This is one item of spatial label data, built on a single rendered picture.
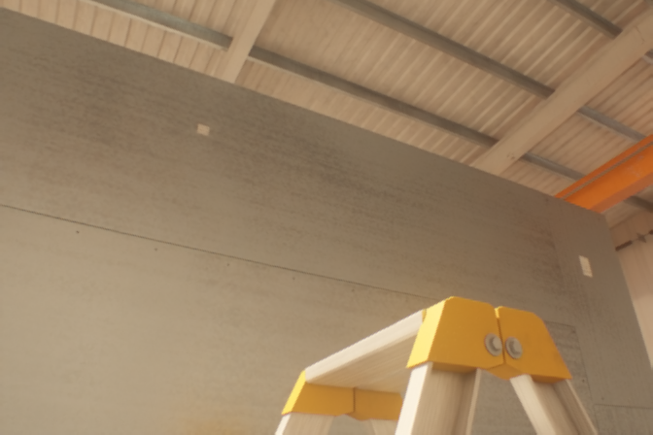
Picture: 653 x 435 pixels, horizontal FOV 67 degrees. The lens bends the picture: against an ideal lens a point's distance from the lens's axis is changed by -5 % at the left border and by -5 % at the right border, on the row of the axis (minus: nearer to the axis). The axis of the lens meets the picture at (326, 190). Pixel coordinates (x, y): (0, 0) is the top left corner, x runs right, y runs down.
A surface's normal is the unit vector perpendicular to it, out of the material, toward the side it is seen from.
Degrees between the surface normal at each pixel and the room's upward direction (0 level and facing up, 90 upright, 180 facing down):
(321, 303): 90
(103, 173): 90
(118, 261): 90
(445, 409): 88
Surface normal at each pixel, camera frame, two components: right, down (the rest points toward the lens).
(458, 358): 0.47, -0.48
